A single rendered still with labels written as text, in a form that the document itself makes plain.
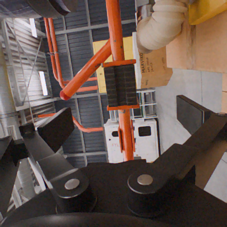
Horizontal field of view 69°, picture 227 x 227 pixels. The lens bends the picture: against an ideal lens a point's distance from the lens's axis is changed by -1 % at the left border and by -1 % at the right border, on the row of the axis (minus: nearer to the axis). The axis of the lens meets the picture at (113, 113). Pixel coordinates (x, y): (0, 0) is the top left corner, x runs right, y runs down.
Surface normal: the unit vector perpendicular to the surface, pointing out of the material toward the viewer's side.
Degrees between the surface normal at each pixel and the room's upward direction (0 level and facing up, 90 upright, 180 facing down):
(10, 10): 91
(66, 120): 180
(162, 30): 71
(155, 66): 90
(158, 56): 90
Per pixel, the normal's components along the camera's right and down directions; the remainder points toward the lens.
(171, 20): 0.05, 0.88
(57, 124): 0.99, -0.10
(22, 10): 0.18, 0.98
